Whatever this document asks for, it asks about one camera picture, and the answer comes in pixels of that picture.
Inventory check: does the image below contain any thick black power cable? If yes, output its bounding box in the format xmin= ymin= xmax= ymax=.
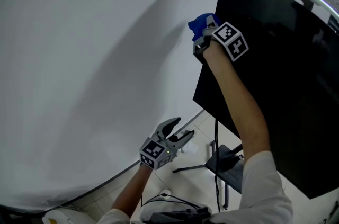
xmin=213 ymin=119 xmax=222 ymax=213

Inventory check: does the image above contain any person's left forearm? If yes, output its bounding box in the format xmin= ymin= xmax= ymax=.
xmin=111 ymin=163 xmax=152 ymax=218

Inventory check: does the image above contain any person's white shoe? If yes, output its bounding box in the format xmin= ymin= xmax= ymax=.
xmin=158 ymin=187 xmax=172 ymax=200

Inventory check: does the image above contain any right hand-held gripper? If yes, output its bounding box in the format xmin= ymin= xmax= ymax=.
xmin=192 ymin=15 xmax=250 ymax=65

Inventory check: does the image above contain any blue cloth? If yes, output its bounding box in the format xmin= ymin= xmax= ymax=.
xmin=188 ymin=13 xmax=221 ymax=42

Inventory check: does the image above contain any long ceiling light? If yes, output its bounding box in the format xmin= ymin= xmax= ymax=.
xmin=309 ymin=0 xmax=339 ymax=17

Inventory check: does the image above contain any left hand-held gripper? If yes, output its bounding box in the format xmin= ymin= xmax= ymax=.
xmin=139 ymin=117 xmax=195 ymax=171

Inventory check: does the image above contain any white and yellow container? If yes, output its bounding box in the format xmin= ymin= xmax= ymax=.
xmin=41 ymin=205 xmax=94 ymax=224

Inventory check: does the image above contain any person's right forearm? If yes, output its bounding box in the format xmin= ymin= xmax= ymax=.
xmin=202 ymin=42 xmax=271 ymax=166

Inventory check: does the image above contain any large black panel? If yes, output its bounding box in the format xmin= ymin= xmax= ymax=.
xmin=192 ymin=0 xmax=339 ymax=200

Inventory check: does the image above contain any black chest-mounted device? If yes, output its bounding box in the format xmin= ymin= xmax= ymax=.
xmin=150 ymin=206 xmax=212 ymax=224

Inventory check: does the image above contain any thin black chest cable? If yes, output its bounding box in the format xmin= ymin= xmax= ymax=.
xmin=141 ymin=192 xmax=200 ymax=210

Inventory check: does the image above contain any dark grey screen stand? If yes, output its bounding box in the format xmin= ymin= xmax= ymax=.
xmin=172 ymin=139 xmax=245 ymax=211

